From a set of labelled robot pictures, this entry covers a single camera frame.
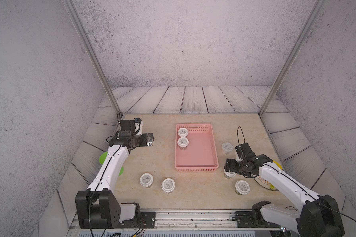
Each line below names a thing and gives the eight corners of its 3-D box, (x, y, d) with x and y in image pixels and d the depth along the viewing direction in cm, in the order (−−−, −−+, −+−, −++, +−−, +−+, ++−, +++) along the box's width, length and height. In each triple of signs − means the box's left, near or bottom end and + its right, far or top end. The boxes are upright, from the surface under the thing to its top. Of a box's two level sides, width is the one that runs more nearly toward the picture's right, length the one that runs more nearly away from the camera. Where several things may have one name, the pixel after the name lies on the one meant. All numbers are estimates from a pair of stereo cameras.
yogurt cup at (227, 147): (226, 156, 98) (227, 152, 94) (218, 150, 101) (220, 146, 97) (232, 150, 101) (234, 146, 97) (225, 144, 104) (226, 140, 100)
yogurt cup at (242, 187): (234, 196, 82) (237, 192, 76) (231, 184, 86) (234, 179, 81) (247, 196, 82) (251, 192, 76) (244, 184, 86) (248, 179, 81)
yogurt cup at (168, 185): (162, 194, 83) (160, 190, 77) (163, 182, 87) (162, 178, 82) (175, 194, 83) (174, 190, 77) (175, 182, 87) (174, 177, 82)
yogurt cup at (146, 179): (141, 188, 85) (138, 184, 79) (143, 178, 89) (140, 173, 83) (153, 188, 85) (151, 184, 79) (154, 178, 89) (152, 173, 83)
